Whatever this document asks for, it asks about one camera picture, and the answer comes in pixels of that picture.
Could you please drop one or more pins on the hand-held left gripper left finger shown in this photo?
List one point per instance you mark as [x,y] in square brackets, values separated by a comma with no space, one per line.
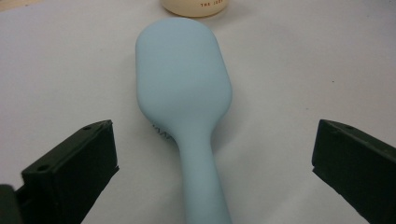
[71,174]

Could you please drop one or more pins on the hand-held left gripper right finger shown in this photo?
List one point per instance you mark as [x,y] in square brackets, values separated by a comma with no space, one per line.
[358,168]

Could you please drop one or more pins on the cream ribbed cup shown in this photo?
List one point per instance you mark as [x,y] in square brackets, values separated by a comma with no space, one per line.
[193,7]

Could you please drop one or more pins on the light blue hairbrush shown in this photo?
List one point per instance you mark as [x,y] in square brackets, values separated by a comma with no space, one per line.
[183,84]

